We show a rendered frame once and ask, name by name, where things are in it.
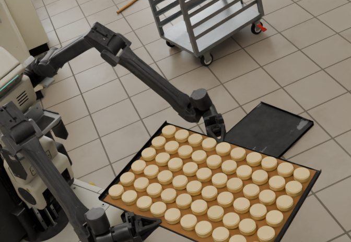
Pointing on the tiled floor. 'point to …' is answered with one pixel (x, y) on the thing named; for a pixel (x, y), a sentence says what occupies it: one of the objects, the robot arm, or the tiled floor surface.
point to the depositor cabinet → (24, 15)
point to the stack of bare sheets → (269, 130)
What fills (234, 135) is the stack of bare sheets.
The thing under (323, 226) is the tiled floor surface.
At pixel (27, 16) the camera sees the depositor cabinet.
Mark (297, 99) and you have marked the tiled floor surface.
